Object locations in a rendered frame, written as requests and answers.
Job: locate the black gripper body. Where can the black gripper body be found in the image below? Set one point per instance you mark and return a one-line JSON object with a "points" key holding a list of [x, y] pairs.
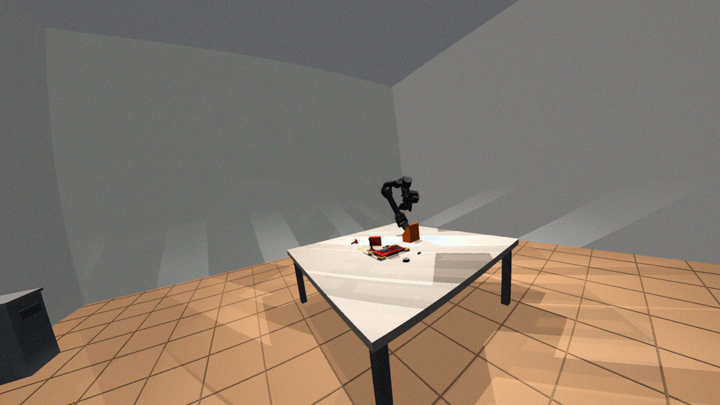
{"points": [[407, 194]]}

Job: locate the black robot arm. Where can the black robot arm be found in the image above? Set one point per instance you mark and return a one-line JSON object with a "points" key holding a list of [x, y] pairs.
{"points": [[386, 191]]}

